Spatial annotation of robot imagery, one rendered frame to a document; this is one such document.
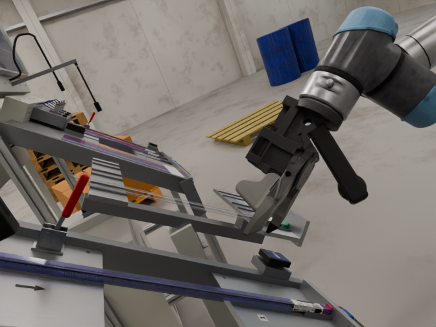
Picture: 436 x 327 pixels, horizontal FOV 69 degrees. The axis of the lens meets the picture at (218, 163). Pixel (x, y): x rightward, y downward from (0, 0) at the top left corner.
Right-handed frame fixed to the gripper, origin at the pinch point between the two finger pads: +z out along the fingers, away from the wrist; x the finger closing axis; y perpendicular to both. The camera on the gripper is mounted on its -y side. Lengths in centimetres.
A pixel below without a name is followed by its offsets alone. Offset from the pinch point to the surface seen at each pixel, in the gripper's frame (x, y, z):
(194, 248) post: -30.7, 17.7, 16.1
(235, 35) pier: -770, 482, -344
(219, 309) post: -42, 6, 29
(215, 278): -4.8, 3.7, 10.2
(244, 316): 1.5, -3.7, 10.0
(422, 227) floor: -144, -44, -30
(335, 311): -12.6, -14.4, 5.1
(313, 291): -16.7, -10.3, 5.2
